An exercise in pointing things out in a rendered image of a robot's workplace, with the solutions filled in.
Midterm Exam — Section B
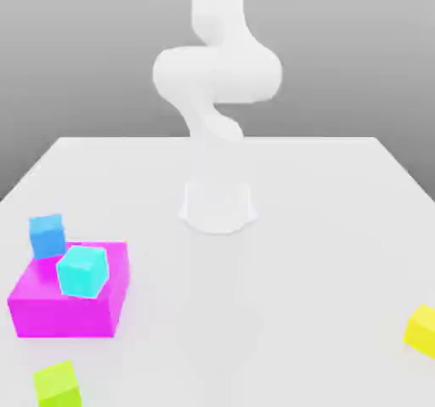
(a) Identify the small cyan cube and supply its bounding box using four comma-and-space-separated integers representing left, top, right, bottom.
55, 245, 110, 300

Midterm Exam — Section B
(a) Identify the small blue cube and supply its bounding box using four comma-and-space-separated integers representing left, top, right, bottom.
28, 213, 68, 261

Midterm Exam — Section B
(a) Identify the small yellow cube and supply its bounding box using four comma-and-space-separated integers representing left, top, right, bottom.
403, 303, 435, 359

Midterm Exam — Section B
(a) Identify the small lime green cube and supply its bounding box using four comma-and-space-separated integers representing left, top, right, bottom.
32, 359, 83, 407

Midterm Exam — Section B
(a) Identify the large magenta box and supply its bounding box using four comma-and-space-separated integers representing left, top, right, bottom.
7, 240, 132, 339

